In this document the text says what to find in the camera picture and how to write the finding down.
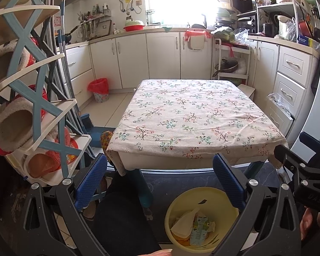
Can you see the black toaster oven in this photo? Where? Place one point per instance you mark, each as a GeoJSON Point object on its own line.
{"type": "Point", "coordinates": [246, 23]}

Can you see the small white stool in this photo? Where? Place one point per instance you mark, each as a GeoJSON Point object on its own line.
{"type": "Point", "coordinates": [246, 90]}

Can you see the person's right hand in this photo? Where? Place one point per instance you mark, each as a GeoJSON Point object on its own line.
{"type": "Point", "coordinates": [308, 224]}

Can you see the orange slipper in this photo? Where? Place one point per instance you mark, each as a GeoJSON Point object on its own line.
{"type": "Point", "coordinates": [42, 161]}

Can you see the small bin with red bag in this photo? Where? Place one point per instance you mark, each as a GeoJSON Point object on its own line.
{"type": "Point", "coordinates": [99, 88]}

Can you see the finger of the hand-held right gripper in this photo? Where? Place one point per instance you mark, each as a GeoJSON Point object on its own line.
{"type": "Point", "coordinates": [313, 144]}
{"type": "Point", "coordinates": [290, 157]}

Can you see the black wok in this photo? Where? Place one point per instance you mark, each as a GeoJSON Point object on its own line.
{"type": "Point", "coordinates": [69, 36]}

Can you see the white base cabinets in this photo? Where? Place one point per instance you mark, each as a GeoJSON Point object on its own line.
{"type": "Point", "coordinates": [149, 58]}

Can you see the blue and white shoe rack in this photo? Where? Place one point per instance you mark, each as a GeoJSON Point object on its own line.
{"type": "Point", "coordinates": [37, 72]}

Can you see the colourful crocheted slipper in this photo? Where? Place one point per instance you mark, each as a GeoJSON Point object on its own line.
{"type": "Point", "coordinates": [105, 141]}

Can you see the white kitchen cart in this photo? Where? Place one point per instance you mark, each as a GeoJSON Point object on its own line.
{"type": "Point", "coordinates": [245, 58]}

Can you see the bag of green vegetables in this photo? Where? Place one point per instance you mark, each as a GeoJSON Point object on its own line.
{"type": "Point", "coordinates": [224, 32]}

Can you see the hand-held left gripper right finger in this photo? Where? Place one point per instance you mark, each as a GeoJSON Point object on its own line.
{"type": "Point", "coordinates": [229, 182]}

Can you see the kitchen faucet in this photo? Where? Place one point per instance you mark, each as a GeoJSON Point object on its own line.
{"type": "Point", "coordinates": [204, 20]}

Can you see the green steamer pot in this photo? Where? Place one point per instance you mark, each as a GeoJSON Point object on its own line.
{"type": "Point", "coordinates": [224, 13]}

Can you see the white counter shelf rack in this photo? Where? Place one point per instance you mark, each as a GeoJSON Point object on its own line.
{"type": "Point", "coordinates": [277, 7]}

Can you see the black pan with lid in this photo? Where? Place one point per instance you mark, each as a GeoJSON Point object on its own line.
{"type": "Point", "coordinates": [226, 65]}

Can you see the orange peel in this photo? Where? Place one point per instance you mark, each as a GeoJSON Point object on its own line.
{"type": "Point", "coordinates": [182, 241]}

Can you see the wall utensil rack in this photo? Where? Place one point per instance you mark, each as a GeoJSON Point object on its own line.
{"type": "Point", "coordinates": [96, 24]}

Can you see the blue dustpan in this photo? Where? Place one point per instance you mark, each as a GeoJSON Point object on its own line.
{"type": "Point", "coordinates": [96, 136]}

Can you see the blue box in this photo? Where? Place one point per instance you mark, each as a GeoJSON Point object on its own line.
{"type": "Point", "coordinates": [305, 41]}

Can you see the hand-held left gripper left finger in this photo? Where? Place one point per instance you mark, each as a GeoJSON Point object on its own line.
{"type": "Point", "coordinates": [92, 182]}

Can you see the red basin with green lid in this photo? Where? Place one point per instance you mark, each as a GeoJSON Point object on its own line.
{"type": "Point", "coordinates": [133, 26]}

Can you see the yellow plastic basin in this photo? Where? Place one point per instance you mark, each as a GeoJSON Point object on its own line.
{"type": "Point", "coordinates": [184, 200]}

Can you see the crumpled clear plastic bag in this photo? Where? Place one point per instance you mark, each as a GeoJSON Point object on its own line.
{"type": "Point", "coordinates": [278, 102]}

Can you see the mop with orange tip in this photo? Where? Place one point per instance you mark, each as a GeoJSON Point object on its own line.
{"type": "Point", "coordinates": [62, 45]}

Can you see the white drawer unit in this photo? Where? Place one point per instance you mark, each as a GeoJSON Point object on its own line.
{"type": "Point", "coordinates": [288, 80]}

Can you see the red and white plush slipper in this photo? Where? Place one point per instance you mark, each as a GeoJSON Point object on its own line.
{"type": "Point", "coordinates": [5, 58]}
{"type": "Point", "coordinates": [13, 128]}

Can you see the floral tablecloth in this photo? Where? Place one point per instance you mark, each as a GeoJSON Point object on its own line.
{"type": "Point", "coordinates": [192, 117]}

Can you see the white plastic wrapper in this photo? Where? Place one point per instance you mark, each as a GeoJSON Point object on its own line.
{"type": "Point", "coordinates": [184, 224]}

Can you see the white kettle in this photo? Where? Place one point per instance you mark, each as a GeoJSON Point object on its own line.
{"type": "Point", "coordinates": [282, 26]}

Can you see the black microwave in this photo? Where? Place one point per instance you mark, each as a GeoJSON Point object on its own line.
{"type": "Point", "coordinates": [242, 2]}

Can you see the white hanging bin red bag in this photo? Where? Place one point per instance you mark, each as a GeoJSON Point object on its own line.
{"type": "Point", "coordinates": [196, 40]}

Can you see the red pot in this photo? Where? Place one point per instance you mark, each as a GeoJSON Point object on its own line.
{"type": "Point", "coordinates": [305, 28]}

